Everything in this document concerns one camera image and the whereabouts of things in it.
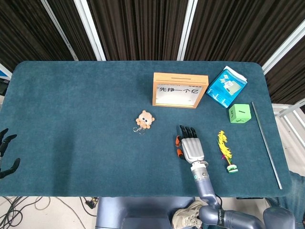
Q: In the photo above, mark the green foam number cube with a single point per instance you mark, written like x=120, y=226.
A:
x=241, y=113

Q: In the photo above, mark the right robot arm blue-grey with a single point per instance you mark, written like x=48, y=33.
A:
x=205, y=186

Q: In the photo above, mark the teal table cloth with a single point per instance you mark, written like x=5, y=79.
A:
x=83, y=131

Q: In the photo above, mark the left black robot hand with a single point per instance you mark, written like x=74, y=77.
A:
x=4, y=143

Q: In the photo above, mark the blue white board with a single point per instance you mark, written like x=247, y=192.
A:
x=4, y=71

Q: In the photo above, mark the blue tissue pack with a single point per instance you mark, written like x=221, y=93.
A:
x=226, y=88

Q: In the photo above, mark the white frame post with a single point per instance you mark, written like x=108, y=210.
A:
x=90, y=31
x=187, y=31
x=283, y=47

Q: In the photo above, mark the black power plug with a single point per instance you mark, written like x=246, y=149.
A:
x=91, y=202

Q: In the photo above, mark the thin grey frame post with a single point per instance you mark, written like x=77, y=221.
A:
x=59, y=31

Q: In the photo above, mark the thin grey metal rod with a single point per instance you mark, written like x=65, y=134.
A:
x=265, y=143

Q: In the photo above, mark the aluminium frame rails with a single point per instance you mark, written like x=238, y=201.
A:
x=288, y=111

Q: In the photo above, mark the beige sneaker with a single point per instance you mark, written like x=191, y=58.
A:
x=186, y=217

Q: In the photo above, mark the yellow feather shuttlecock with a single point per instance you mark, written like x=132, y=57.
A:
x=224, y=145

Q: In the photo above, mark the dark brown pleated curtain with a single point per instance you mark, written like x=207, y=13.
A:
x=143, y=28

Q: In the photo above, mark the wooden coin box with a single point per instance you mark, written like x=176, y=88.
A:
x=178, y=78

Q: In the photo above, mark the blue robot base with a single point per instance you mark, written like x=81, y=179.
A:
x=143, y=212

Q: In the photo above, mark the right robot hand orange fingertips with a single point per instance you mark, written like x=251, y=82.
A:
x=193, y=148

